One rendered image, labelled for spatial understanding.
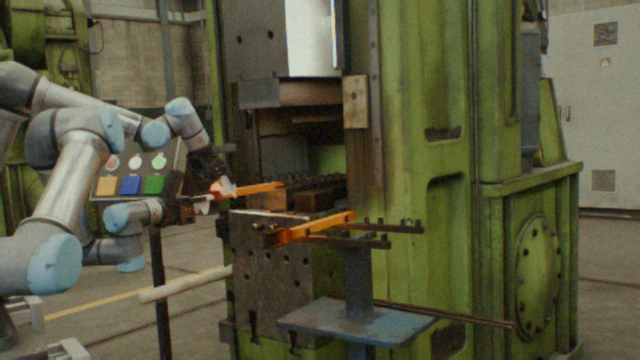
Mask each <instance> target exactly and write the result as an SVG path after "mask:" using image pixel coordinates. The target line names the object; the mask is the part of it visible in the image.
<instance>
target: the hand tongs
mask: <svg viewBox="0 0 640 360"><path fill-rule="evenodd" d="M327 297H331V298H336V300H342V301H345V292H340V291H332V292H330V293H328V294H327ZM373 305H375V306H381V307H387V308H392V309H398V310H404V311H410V312H415V313H421V314H427V315H433V316H439V318H444V319H451V320H456V321H462V322H468V323H474V324H480V325H485V326H492V327H497V328H503V329H509V330H511V329H512V326H516V323H515V322H510V321H503V320H497V319H491V318H484V317H478V316H473V315H472V314H466V313H460V312H454V311H448V310H441V309H435V308H429V307H422V306H417V305H411V304H405V303H398V302H392V301H386V300H379V299H373Z"/></svg>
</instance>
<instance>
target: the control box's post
mask: <svg viewBox="0 0 640 360"><path fill-rule="evenodd" d="M147 230H148V236H150V245H149V248H151V259H152V270H153V281H154V288H156V287H160V286H163V285H165V279H164V267H163V256H162V245H161V233H160V232H161V229H160V228H155V225H152V226H147ZM156 314H157V325H158V336H159V348H160V358H161V360H172V359H171V348H170V336H169V325H168V313H167V302H166V301H164V302H161V303H156Z"/></svg>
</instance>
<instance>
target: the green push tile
mask: <svg viewBox="0 0 640 360"><path fill-rule="evenodd" d="M164 182H165V176H147V177H146V182H145V187H144V193H143V194H144V195H160V193H161V190H162V187H163V185H164Z"/></svg>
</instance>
